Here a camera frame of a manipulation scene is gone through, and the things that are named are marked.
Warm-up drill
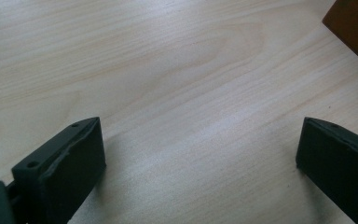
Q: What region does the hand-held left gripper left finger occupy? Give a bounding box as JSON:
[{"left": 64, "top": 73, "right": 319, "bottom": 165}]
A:
[{"left": 11, "top": 116, "right": 107, "bottom": 224}]

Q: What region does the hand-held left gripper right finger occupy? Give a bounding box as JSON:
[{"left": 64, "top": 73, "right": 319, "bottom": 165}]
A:
[{"left": 295, "top": 116, "right": 358, "bottom": 224}]

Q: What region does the brown wooden board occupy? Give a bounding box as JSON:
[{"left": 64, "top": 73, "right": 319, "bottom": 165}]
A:
[{"left": 322, "top": 0, "right": 358, "bottom": 73}]

